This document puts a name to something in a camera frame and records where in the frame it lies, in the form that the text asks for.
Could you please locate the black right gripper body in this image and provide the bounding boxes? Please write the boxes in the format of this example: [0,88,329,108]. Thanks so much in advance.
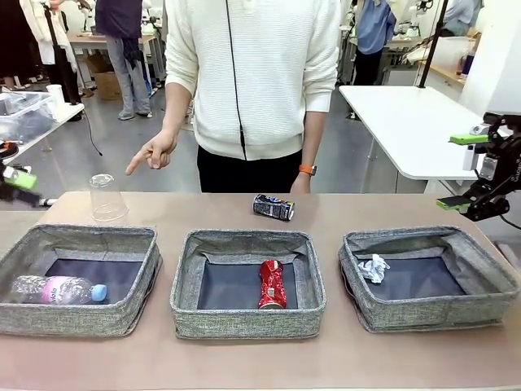
[475,138,521,200]

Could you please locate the clear plastic cup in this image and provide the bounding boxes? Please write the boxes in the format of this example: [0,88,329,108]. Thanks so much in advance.
[89,173,130,223]

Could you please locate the clear bottle pink label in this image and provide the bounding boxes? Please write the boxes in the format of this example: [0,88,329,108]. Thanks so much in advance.
[10,275,109,305]

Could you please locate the white paper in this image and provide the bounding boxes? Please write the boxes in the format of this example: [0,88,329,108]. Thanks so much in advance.
[357,253,391,285]

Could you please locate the crushed black can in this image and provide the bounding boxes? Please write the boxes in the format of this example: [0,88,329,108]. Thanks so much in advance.
[252,193,296,223]

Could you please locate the crushed red can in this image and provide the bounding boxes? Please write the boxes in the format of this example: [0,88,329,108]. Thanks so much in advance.
[258,259,288,310]

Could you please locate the person's right forearm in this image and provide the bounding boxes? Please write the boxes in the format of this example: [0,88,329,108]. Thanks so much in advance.
[162,83,195,139]

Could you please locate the person's left forearm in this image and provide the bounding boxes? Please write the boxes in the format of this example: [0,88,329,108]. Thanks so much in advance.
[300,108,329,168]

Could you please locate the person's right hand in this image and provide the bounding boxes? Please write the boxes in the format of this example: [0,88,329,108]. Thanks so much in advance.
[125,130,179,177]

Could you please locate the person's left hand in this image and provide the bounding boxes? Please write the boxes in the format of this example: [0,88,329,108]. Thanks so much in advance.
[289,173,314,194]

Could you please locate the white background table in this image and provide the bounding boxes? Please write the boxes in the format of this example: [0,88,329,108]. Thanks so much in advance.
[337,83,521,207]

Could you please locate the clear plastic storage box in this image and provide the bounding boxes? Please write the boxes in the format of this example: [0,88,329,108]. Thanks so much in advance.
[0,91,56,138]

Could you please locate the dark blue bottle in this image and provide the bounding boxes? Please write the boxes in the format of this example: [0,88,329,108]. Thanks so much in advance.
[461,46,474,78]

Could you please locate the white side table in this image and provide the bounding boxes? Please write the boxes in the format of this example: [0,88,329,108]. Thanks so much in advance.
[0,91,85,164]

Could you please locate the white translucent container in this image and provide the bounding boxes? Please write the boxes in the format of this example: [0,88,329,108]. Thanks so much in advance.
[427,35,478,79]

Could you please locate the white paper cup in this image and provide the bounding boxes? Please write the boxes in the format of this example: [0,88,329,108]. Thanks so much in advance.
[46,84,66,113]

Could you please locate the black stand pole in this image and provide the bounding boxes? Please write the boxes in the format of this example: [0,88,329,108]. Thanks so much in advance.
[418,0,449,89]

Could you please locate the brown cardboard box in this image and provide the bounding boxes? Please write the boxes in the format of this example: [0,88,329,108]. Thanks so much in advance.
[95,71,123,101]

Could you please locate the grey fabric basket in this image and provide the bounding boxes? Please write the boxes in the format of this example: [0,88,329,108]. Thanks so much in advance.
[0,223,163,338]
[337,225,521,335]
[169,228,328,341]

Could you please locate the person in black clothes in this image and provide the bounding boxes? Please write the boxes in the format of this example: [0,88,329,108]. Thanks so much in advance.
[0,0,42,93]

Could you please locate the person in blue shirt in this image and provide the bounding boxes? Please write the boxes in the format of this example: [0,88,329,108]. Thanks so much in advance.
[356,0,398,86]

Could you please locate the person in white coat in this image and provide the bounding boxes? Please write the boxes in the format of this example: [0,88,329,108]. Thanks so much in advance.
[19,0,85,107]

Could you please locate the wooden background desk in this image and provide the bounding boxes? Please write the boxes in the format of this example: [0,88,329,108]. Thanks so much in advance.
[67,32,166,89]

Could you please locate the person in grey trousers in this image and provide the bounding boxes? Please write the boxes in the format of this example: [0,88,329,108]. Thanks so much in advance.
[94,0,154,121]

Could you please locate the person in white sweater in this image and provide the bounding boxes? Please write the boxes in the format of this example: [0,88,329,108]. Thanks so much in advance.
[164,0,341,193]

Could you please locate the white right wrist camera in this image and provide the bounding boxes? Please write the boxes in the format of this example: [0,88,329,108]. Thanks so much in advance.
[462,125,489,171]

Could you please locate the hanging black microphone cable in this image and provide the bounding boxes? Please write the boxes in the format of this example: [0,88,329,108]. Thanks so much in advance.
[81,108,103,157]

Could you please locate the black cable on sweater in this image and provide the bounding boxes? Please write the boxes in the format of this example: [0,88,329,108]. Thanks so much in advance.
[225,0,248,161]

